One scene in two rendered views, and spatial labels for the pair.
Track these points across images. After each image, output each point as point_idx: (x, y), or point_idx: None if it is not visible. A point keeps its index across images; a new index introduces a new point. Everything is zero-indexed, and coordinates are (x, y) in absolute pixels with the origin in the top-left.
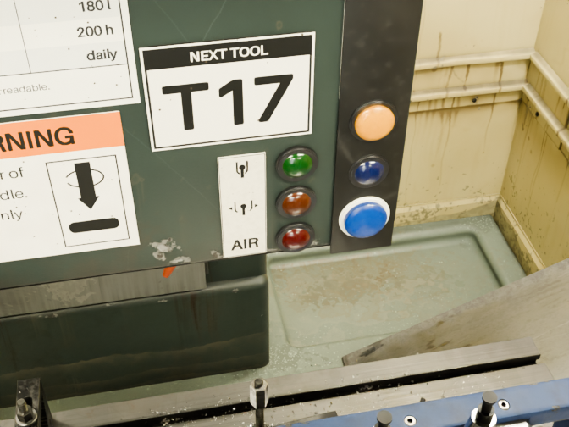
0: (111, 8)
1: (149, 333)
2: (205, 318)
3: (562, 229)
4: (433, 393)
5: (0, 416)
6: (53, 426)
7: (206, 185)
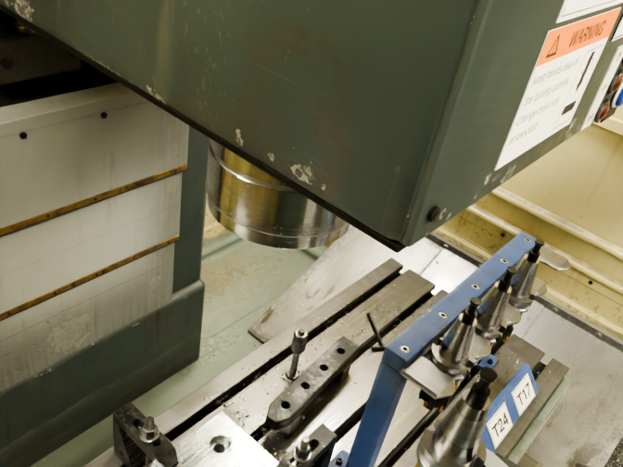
0: None
1: (123, 359)
2: (164, 329)
3: None
4: (370, 308)
5: None
6: None
7: (604, 70)
